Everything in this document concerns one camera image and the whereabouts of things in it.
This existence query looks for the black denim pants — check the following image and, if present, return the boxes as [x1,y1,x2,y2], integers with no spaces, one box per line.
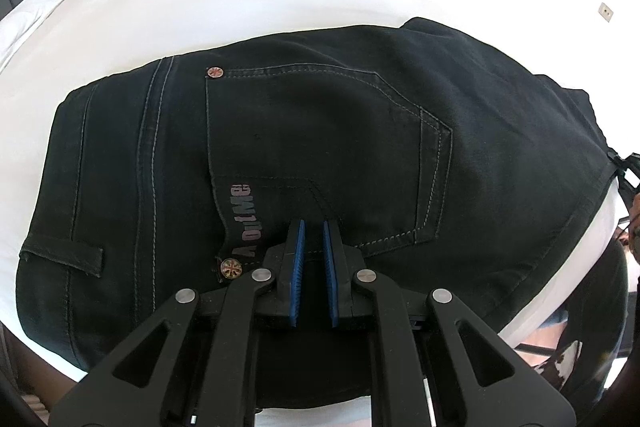
[15,18,623,410]

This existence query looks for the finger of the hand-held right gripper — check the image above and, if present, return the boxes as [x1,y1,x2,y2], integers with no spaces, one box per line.
[606,150,640,194]

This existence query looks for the bed with white sheet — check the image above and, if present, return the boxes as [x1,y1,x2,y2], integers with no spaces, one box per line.
[0,0,626,427]

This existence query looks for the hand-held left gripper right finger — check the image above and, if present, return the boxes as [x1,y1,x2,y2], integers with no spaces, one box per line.
[322,220,577,427]

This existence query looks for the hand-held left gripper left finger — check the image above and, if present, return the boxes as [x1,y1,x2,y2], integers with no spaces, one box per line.
[47,219,307,427]

